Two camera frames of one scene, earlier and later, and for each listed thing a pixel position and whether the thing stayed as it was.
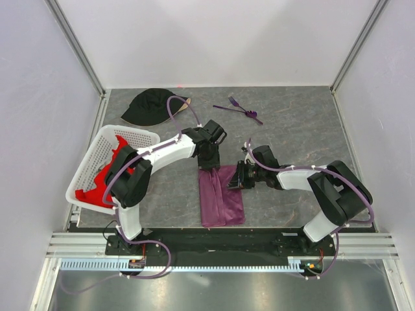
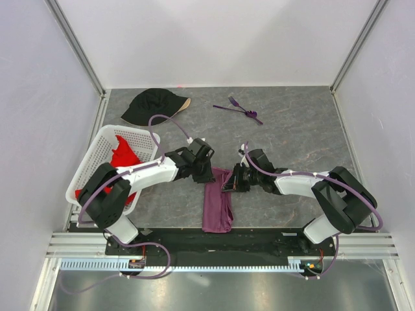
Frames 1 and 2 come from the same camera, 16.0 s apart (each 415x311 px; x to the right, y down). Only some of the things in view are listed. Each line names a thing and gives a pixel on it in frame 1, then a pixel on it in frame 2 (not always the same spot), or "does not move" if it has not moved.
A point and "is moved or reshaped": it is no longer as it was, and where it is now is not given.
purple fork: [233, 102] does not move
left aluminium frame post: [71, 36] does not move
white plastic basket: [102, 152] does not move
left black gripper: [214, 162] -> [208, 177]
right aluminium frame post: [353, 53] does not move
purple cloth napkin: [220, 205] is moved or reshaped
